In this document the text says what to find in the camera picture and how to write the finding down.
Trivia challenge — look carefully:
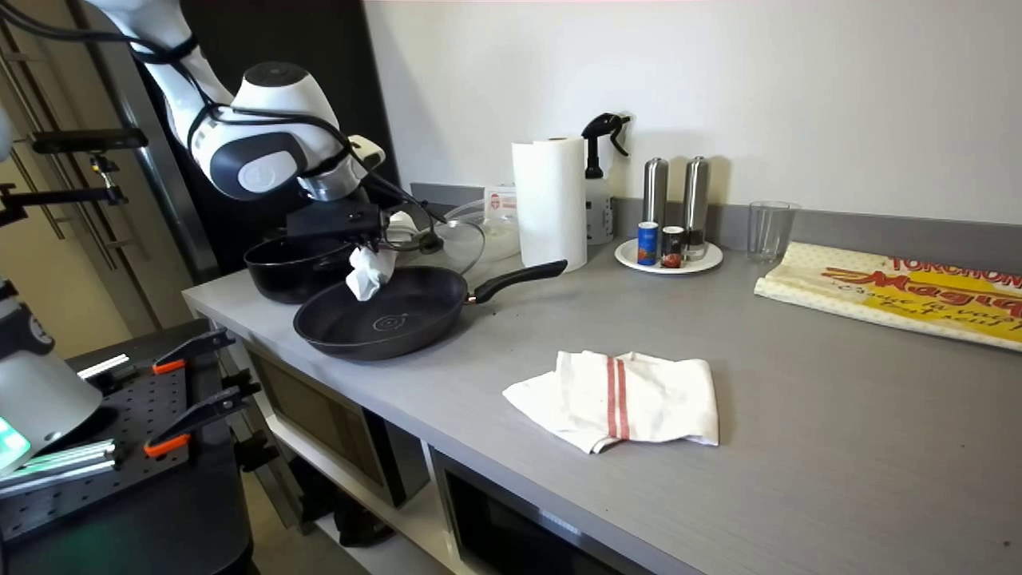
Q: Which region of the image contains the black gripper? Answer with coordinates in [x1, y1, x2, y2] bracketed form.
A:
[347, 217, 420, 257]

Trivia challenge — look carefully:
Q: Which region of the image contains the white red-striped cloth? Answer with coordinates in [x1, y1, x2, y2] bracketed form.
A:
[500, 347, 726, 460]
[341, 240, 403, 304]

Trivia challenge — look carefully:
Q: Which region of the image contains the dark purple frying pan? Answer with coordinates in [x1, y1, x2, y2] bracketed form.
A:
[289, 256, 571, 364]

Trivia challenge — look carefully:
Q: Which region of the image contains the glass pan lid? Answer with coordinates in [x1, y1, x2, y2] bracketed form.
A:
[409, 201, 490, 275]

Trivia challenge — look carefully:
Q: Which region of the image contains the deep black pan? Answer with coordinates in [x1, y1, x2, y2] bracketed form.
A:
[242, 231, 361, 306]

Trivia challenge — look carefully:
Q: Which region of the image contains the folded white red-striped cloth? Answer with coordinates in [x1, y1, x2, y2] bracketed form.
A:
[500, 347, 726, 460]

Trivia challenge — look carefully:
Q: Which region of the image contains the white printed box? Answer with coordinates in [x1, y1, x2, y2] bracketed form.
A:
[483, 184, 521, 225]

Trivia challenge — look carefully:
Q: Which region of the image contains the white paper towel roll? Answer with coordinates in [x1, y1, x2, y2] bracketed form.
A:
[509, 135, 591, 279]

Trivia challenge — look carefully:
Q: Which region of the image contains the black microwave oven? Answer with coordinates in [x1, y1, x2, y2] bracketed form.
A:
[244, 346, 430, 510]

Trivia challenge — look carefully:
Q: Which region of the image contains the large black panel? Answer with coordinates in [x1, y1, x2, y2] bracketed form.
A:
[107, 0, 405, 275]

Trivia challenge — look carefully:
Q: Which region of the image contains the grey metal beam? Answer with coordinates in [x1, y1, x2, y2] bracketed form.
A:
[67, 0, 220, 284]

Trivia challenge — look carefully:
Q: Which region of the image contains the black-headed spray bottle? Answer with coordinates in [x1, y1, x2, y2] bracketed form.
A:
[578, 111, 633, 252]

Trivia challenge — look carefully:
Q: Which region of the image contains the black orange bar clamp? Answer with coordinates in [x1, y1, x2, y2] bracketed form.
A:
[140, 370, 261, 463]
[105, 327, 237, 378]

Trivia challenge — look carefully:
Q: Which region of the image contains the small blue can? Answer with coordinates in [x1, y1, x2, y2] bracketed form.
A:
[636, 220, 663, 267]

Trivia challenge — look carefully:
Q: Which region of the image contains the steel grinder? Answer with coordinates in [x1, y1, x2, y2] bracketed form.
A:
[679, 152, 713, 240]
[639, 156, 670, 231]

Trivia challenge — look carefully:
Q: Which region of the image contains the small dark jar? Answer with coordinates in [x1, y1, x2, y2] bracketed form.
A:
[658, 224, 689, 272]

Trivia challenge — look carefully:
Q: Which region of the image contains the black built-in oven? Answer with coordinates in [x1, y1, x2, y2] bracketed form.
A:
[429, 450, 640, 575]

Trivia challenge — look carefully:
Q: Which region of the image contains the round white plate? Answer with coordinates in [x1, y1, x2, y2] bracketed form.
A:
[614, 237, 728, 281]

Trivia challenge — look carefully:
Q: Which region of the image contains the black perforated robot table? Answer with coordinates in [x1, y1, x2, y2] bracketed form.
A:
[0, 316, 259, 575]

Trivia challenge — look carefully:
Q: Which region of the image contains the clear drinking glass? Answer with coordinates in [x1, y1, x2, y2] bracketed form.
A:
[747, 201, 794, 265]

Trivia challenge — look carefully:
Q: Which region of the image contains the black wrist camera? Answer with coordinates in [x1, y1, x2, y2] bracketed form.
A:
[284, 201, 385, 242]

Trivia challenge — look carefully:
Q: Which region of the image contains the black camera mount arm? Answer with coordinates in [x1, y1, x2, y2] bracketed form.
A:
[0, 125, 154, 225]

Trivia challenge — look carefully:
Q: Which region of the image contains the white aluminium base rail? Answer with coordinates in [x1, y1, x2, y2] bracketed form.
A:
[0, 442, 122, 493]

